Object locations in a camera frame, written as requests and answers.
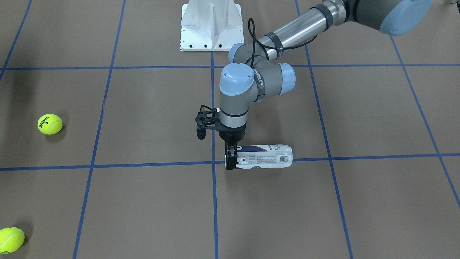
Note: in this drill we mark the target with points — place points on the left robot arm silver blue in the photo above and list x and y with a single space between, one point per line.
256 70

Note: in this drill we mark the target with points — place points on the yellow tennis ball number three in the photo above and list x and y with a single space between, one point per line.
50 124

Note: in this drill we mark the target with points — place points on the tennis ball can clear tube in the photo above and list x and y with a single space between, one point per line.
264 156

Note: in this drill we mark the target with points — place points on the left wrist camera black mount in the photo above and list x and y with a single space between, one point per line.
207 119

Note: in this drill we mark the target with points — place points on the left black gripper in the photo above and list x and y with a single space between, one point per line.
232 135

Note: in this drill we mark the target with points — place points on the white pedestal column base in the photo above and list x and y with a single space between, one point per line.
211 25

